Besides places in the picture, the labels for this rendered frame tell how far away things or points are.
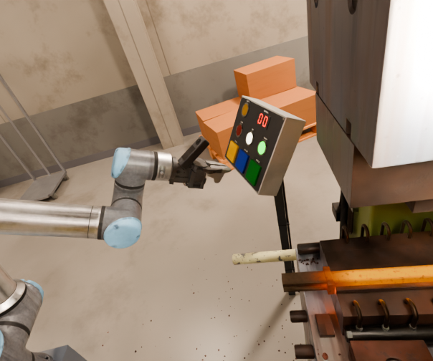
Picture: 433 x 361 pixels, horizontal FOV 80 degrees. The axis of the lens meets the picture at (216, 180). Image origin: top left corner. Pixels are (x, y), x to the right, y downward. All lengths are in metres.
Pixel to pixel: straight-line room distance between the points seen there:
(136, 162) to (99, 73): 3.28
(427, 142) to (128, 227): 0.61
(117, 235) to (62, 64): 3.55
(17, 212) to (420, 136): 0.75
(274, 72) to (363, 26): 3.03
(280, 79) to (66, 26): 2.64
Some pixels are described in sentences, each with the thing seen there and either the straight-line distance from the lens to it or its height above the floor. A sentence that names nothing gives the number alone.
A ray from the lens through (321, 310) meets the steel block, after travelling 0.70.
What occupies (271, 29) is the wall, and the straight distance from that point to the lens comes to 3.97.
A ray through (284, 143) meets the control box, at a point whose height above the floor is 1.11.
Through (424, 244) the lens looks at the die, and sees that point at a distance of 0.75.
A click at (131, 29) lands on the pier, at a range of 3.54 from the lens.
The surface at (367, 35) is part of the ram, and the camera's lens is 0.28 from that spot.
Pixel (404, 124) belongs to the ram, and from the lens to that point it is 0.28.
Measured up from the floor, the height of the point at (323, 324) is 0.93.
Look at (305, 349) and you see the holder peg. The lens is 0.69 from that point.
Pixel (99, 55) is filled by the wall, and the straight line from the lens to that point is 3.96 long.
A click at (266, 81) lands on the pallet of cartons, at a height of 0.67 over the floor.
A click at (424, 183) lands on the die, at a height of 1.30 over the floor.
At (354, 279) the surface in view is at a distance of 0.63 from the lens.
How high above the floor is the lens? 1.53
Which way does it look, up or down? 33 degrees down
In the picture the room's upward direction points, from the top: 17 degrees counter-clockwise
